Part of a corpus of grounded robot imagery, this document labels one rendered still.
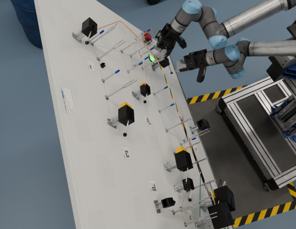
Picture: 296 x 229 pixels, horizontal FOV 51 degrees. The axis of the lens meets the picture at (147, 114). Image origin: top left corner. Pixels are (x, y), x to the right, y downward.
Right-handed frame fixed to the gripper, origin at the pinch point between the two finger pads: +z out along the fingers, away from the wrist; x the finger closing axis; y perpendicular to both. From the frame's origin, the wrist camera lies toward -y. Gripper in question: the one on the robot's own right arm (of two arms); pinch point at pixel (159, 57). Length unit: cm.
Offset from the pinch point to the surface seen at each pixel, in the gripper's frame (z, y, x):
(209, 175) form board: 24, -34, 53
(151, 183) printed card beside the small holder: 1, 16, 70
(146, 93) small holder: -6.2, 16.0, 32.1
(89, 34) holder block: -21, 46, 24
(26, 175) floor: 149, 38, 3
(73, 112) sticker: -15, 50, 55
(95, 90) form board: -11, 41, 40
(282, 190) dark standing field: 68, -151, 38
